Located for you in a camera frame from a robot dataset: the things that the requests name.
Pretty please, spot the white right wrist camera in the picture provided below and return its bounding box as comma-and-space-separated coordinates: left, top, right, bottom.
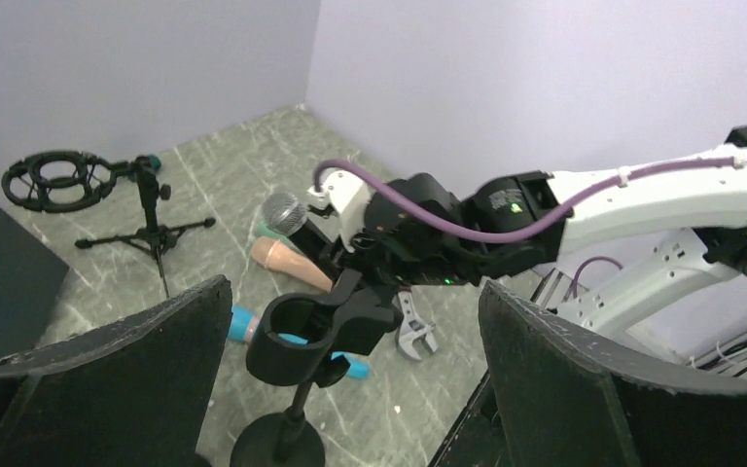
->
306, 169, 374, 252

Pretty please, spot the black tripod shock mount stand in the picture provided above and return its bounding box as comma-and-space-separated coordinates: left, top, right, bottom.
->
0, 150, 218, 299

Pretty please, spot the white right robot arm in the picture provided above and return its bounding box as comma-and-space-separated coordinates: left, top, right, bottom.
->
307, 126, 747, 337

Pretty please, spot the mint green microphone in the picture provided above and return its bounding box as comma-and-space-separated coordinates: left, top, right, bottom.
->
254, 222, 287, 241

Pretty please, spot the pink microphone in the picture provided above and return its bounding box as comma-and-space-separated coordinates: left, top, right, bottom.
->
250, 236, 334, 292

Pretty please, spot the blue microphone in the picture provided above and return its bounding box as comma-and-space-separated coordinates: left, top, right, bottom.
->
227, 304, 372, 381

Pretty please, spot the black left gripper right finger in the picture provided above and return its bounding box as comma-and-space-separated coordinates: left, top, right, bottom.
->
479, 281, 747, 466

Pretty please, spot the red handle adjustable wrench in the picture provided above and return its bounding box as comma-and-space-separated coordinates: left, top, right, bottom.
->
395, 288, 439, 362

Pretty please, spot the green handle screwdriver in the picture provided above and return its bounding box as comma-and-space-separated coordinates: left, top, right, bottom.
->
142, 155, 161, 173

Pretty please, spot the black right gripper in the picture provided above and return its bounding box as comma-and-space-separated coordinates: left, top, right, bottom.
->
323, 174, 477, 286

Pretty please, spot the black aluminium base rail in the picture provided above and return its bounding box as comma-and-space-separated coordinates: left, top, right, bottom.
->
428, 371, 513, 467

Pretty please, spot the silver black microphone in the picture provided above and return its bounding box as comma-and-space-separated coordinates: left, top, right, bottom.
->
261, 192, 331, 265

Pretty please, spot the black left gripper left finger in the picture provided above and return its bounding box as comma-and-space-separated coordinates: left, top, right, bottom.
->
0, 275, 232, 466

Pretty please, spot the black round base stand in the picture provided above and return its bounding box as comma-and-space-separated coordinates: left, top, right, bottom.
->
230, 269, 403, 467

